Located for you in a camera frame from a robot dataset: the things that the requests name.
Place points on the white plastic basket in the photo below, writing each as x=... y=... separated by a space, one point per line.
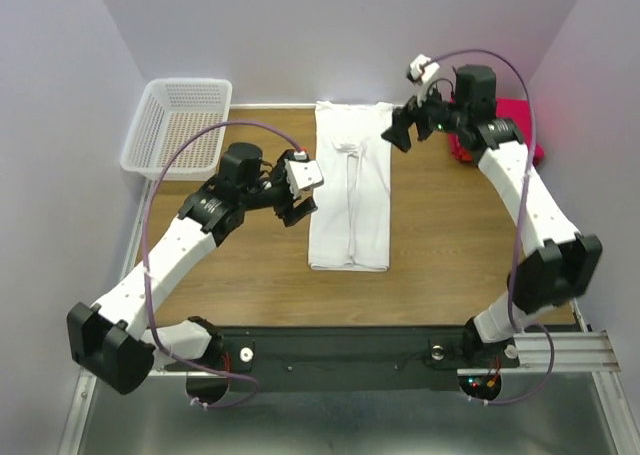
x=170 y=111

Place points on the folded red t-shirt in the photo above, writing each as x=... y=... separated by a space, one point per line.
x=514 y=109

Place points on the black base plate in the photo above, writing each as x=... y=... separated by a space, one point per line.
x=314 y=359

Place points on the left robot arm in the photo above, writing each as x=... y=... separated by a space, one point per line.
x=116 y=338

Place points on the circuit board with leds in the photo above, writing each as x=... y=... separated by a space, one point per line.
x=482 y=385

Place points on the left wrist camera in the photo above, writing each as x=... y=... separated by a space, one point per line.
x=303 y=176

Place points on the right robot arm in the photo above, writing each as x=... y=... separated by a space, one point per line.
x=553 y=262

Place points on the white t-shirt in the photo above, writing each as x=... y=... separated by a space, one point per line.
x=350 y=231

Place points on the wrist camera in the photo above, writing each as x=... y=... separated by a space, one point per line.
x=420 y=73
x=303 y=176

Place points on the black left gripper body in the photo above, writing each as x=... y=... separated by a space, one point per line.
x=277 y=196

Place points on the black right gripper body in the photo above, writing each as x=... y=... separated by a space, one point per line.
x=434 y=116

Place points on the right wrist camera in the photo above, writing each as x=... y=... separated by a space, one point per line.
x=420 y=73

